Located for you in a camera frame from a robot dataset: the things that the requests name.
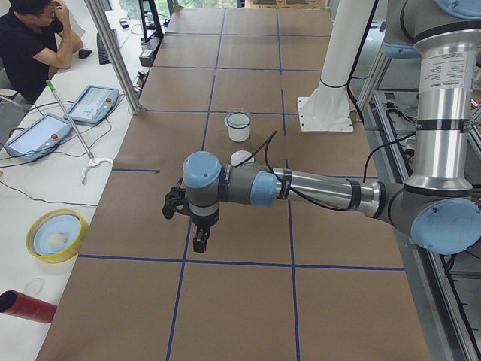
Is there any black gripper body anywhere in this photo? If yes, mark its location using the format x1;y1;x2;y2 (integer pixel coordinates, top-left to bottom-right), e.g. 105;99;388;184
190;210;219;233

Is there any clear glass funnel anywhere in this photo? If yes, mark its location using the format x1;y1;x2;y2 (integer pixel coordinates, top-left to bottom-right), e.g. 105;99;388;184
225;109;251;129

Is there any white enamel mug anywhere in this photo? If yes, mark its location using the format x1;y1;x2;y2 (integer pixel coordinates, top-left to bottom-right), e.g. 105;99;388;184
224;110;251;143

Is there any yellow rimmed bowl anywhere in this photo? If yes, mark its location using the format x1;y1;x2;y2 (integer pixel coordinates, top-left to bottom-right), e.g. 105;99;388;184
26;208;89;264

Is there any far teach pendant tablet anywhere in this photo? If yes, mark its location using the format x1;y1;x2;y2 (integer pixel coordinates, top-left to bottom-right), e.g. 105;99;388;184
68;85;120;125

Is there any teach pendant tablet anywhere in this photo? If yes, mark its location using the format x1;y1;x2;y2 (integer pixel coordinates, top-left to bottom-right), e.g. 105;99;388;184
5;113;72;162
68;85;120;125

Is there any near teach pendant tablet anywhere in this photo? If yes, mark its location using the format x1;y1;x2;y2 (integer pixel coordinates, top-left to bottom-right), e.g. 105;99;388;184
5;113;72;162

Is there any black keyboard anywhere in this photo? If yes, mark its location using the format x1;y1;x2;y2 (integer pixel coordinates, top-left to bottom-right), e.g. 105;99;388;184
96;33;110;65

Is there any red cylinder tube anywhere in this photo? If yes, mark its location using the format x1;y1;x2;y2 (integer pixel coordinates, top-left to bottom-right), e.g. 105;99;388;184
1;290;57;323

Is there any grabber reach stick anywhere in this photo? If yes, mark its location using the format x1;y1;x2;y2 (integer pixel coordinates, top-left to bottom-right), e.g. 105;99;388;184
46;80;113;185

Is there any black computer mouse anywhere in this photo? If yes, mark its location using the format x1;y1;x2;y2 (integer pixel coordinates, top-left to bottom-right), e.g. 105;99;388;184
78;48;92;59

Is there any seated person black shirt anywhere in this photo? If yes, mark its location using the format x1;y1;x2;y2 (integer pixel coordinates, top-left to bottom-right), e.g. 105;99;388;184
1;0;83;104

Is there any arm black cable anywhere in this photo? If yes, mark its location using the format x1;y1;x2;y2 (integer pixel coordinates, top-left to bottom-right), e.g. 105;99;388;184
250;130;414;210

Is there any aluminium frame post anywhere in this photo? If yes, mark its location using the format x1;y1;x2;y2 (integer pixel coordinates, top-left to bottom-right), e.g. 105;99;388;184
84;0;141;114

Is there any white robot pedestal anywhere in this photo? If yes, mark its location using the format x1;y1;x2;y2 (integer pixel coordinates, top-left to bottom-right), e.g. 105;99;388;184
298;0;377;132

